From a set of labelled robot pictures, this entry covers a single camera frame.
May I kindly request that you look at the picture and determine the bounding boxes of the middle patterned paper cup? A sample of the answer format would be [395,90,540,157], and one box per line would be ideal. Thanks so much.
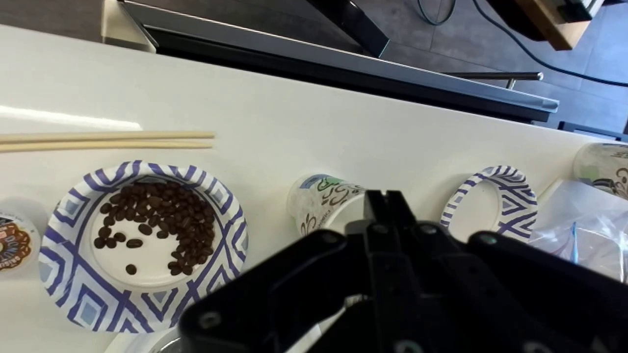
[289,174,365,235]

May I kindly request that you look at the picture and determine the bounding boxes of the paper bowl with coffee beans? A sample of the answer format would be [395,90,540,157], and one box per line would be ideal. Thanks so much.
[38,161,248,333]

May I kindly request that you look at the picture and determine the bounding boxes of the near patterned paper cup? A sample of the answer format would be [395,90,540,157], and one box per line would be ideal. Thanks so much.
[573,143,628,198]

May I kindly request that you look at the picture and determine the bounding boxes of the empty blue patterned paper bowl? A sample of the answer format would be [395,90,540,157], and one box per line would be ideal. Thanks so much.
[440,165,538,241]

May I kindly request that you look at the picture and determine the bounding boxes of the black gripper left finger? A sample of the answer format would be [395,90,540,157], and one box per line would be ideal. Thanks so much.
[179,222,373,353]

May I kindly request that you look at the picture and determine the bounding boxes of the clear zip plastic bag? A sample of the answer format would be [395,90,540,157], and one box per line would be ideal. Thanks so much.
[532,180,628,282]

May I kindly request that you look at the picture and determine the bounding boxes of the white jar lid with knob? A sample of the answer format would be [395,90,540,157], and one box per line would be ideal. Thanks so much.
[104,327,183,353]

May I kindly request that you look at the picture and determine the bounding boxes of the patterned paper cup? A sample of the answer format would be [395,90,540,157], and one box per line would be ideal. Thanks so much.
[573,143,628,198]
[289,174,365,235]

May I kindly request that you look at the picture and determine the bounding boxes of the wooden chopsticks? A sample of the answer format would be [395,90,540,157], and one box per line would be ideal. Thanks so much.
[0,131,214,153]

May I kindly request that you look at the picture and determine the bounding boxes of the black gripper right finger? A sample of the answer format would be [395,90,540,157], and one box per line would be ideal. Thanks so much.
[391,190,628,353]

